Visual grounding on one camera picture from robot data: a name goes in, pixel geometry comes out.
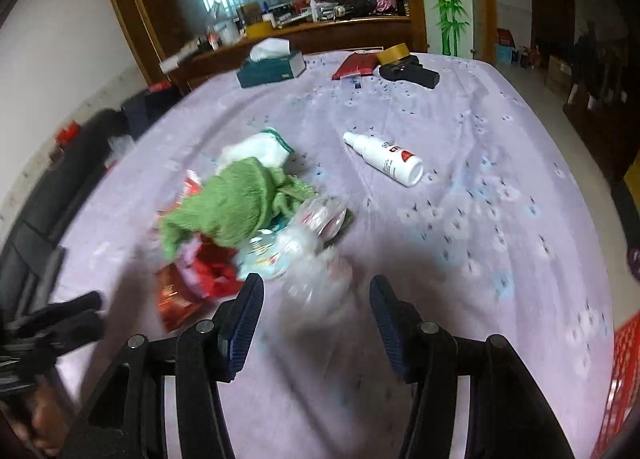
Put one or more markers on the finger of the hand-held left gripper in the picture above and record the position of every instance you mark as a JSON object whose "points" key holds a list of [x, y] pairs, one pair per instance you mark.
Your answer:
{"points": [[75, 303], [75, 331]]}

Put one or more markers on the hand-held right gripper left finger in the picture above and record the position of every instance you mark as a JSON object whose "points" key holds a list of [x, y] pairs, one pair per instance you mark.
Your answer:
{"points": [[245, 329]]}

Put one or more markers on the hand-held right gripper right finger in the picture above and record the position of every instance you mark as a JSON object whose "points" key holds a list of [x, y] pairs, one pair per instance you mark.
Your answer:
{"points": [[387, 324]]}

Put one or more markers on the teal white wrapper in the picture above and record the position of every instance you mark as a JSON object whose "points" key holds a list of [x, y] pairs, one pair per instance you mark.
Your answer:
{"points": [[260, 259]]}

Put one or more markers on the dark red snack packet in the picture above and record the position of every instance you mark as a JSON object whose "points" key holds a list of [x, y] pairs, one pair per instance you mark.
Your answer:
{"points": [[175, 299]]}

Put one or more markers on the clear plastic bottle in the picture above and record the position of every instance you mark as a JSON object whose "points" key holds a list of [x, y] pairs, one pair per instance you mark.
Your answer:
{"points": [[315, 239]]}

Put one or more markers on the green towel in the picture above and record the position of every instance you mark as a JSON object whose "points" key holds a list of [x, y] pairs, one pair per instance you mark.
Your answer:
{"points": [[230, 204]]}

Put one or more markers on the red white wrapper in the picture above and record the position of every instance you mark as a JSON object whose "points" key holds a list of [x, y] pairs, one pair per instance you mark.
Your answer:
{"points": [[191, 186]]}

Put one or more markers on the red plastic mesh basket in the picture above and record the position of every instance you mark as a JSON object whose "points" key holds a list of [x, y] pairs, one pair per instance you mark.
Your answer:
{"points": [[622, 379]]}

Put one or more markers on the person's left hand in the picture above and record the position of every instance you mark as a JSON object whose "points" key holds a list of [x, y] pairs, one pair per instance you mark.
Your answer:
{"points": [[45, 419]]}

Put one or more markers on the black sofa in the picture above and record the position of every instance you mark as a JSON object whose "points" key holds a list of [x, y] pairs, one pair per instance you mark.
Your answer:
{"points": [[75, 159]]}

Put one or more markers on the white red packet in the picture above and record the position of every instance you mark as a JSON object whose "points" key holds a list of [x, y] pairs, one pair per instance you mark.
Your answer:
{"points": [[390, 159]]}

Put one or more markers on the small red item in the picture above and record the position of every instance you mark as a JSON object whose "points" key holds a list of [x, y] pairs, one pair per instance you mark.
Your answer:
{"points": [[67, 132]]}

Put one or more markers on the crumpled white wrapper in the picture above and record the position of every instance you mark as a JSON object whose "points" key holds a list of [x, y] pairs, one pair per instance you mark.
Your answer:
{"points": [[260, 149]]}

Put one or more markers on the purple floral tablecloth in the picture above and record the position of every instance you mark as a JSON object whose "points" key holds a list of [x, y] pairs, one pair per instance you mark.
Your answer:
{"points": [[450, 139]]}

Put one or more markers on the dark blue bag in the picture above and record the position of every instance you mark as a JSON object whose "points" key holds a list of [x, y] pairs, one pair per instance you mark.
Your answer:
{"points": [[147, 111]]}

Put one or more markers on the small dark object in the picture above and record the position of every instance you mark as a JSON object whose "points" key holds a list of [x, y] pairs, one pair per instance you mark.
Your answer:
{"points": [[356, 83]]}

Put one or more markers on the black cloth item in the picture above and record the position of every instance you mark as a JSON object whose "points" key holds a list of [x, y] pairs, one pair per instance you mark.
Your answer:
{"points": [[410, 73]]}

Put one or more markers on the purple bag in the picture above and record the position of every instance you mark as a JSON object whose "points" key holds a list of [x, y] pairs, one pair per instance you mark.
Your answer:
{"points": [[634, 261]]}

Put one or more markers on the dark green tissue box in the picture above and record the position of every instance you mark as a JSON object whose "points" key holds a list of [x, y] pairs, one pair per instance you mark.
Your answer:
{"points": [[272, 71]]}

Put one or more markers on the red booklet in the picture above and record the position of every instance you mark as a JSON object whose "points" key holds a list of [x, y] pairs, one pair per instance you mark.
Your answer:
{"points": [[356, 65]]}

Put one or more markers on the brown tape roll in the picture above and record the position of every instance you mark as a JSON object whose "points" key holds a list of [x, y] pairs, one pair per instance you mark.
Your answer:
{"points": [[392, 56]]}

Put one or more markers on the blue box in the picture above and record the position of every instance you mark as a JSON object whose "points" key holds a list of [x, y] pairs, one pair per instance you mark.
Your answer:
{"points": [[506, 56]]}

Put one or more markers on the wooden counter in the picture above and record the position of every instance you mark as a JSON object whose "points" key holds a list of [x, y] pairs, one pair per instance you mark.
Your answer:
{"points": [[325, 36]]}

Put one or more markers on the cardboard box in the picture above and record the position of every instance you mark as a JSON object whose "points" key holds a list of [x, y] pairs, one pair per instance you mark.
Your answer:
{"points": [[557, 71]]}

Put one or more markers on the red box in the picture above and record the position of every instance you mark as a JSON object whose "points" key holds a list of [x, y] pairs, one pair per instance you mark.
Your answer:
{"points": [[505, 37]]}

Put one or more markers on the pile of assorted counter items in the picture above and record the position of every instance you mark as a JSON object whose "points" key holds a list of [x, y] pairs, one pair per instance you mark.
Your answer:
{"points": [[300, 9]]}

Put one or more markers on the dark wooden door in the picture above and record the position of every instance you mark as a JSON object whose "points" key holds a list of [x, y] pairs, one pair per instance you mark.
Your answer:
{"points": [[550, 4]]}

